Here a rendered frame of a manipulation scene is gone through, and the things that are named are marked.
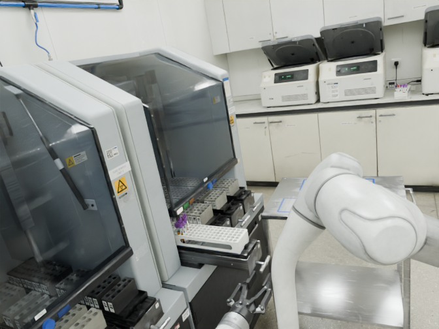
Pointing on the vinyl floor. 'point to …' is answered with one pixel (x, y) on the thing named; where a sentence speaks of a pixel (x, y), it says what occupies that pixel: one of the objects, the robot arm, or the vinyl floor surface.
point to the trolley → (345, 272)
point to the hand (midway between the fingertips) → (259, 281)
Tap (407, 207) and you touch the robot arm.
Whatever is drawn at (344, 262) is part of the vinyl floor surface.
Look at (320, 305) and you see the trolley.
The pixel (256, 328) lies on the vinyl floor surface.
